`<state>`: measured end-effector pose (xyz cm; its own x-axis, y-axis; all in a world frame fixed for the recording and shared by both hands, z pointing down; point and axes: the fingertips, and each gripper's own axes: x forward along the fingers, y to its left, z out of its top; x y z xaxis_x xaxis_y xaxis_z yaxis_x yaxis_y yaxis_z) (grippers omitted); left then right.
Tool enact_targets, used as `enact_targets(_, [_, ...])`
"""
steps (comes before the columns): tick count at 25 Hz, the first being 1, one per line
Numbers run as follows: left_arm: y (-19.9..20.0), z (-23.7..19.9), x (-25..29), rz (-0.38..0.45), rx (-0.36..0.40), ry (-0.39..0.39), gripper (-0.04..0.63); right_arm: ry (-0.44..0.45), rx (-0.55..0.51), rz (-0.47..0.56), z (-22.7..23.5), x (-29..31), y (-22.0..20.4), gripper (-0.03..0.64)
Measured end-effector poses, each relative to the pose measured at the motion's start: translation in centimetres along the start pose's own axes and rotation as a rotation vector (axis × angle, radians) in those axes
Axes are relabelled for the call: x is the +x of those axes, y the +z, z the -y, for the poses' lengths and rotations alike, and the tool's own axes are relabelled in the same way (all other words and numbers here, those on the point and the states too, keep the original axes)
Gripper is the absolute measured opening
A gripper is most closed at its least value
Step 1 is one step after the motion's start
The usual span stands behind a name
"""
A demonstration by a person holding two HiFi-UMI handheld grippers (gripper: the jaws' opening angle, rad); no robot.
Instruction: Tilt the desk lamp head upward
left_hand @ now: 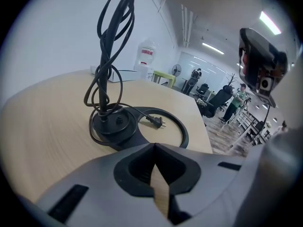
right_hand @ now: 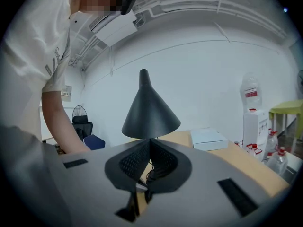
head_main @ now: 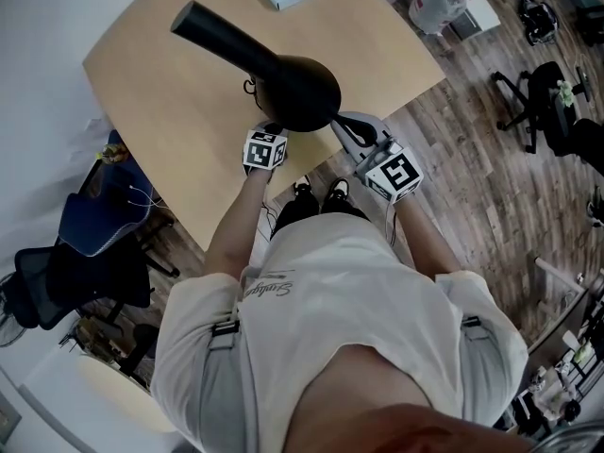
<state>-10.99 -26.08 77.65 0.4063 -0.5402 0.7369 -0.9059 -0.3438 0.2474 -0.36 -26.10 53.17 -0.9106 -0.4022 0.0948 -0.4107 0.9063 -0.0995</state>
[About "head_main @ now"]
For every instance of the cluttered shelf unit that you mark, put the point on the cluttered shelf unit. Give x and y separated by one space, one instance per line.
561 319

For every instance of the black desk lamp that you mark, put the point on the black desk lamp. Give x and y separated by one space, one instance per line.
297 92

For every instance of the person's right forearm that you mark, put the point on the person's right forearm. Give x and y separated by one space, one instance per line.
424 239

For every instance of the blue upholstered chair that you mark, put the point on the blue upholstered chair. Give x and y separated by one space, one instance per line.
99 224

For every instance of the black floor fan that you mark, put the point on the black floor fan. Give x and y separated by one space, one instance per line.
9 328

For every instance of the amber drink bottle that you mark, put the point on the amber drink bottle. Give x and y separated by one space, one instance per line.
112 154

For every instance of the person's right shoe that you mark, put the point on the person's right shoe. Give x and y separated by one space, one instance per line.
338 190

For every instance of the black bag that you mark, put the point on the black bag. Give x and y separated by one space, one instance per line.
538 19

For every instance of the person's shoe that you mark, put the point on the person's shoe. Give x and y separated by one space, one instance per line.
338 190
302 188

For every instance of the person's left forearm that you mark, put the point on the person's left forearm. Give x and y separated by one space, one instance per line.
236 234

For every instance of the clear water jug red cap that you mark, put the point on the clear water jug red cap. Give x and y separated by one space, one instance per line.
436 10

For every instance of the person's white shirt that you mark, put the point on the person's white shirt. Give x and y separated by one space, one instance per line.
340 309

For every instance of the round beige table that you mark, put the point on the round beige table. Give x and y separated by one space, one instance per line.
122 394

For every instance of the wooden desk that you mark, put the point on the wooden desk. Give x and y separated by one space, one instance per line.
189 125

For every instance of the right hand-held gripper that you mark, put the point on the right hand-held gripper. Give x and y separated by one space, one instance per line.
394 172

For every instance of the black stool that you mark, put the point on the black stool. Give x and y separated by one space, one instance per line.
141 342

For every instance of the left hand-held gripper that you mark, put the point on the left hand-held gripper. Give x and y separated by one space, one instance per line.
264 151

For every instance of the person's left shoe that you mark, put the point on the person's left shoe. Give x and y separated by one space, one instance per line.
302 188

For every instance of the white cabinet box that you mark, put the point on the white cabinet box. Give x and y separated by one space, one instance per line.
486 10

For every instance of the black office chair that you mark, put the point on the black office chair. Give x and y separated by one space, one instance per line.
582 144
542 97
85 286

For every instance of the person's black trousers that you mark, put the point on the person's black trousers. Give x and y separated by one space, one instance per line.
302 210

